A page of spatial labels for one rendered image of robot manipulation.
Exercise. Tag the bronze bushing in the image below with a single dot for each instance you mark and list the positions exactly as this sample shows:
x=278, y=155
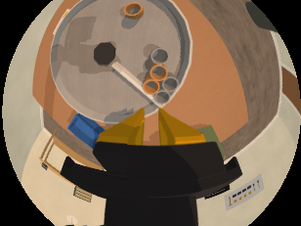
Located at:
x=132, y=6
x=150, y=90
x=158, y=77

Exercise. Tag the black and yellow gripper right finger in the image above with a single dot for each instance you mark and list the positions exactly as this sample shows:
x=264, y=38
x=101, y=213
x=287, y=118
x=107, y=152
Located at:
x=172, y=131

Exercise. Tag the grey metal bushing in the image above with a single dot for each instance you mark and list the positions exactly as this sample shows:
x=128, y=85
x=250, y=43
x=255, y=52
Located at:
x=171, y=87
x=162, y=99
x=164, y=61

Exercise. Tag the blue crate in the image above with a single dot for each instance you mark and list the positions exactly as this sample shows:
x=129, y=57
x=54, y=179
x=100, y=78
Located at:
x=88, y=134

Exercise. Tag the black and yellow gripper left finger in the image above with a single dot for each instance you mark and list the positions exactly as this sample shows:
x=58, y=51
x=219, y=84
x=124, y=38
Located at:
x=126, y=130

